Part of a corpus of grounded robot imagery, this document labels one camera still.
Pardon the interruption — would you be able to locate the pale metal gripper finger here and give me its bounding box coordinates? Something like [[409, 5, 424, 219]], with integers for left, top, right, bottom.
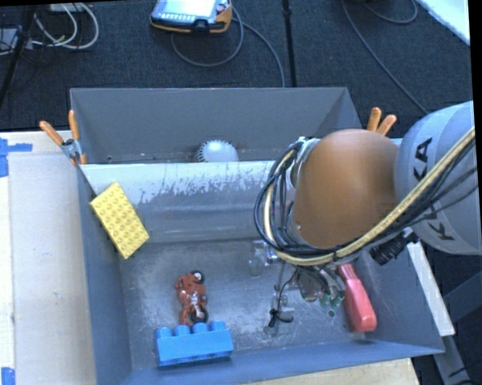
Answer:
[[261, 292, 297, 337], [246, 241, 281, 279]]

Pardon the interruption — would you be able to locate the red-brown toy motorcycle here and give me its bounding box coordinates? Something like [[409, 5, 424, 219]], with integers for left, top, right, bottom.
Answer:
[[172, 269, 211, 327]]

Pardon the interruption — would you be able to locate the blue toy building block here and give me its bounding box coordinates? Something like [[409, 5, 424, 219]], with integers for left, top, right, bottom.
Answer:
[[153, 318, 236, 369]]

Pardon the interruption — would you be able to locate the white perforated ball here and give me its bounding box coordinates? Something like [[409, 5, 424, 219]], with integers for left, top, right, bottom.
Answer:
[[192, 137, 240, 164]]

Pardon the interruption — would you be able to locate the grey metal bin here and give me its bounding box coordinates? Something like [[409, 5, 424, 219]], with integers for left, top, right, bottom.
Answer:
[[67, 66, 448, 385]]

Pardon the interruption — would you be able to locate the yellow studded toy plate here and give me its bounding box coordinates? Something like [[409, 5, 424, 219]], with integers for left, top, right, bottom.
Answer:
[[87, 180, 152, 262]]

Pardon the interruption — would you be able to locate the red plastic tool handle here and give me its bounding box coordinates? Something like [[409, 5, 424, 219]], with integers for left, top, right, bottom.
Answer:
[[337, 260, 379, 335]]

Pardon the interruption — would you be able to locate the black cylinder on white bracket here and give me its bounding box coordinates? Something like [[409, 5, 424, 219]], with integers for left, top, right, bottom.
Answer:
[[367, 226, 419, 267]]

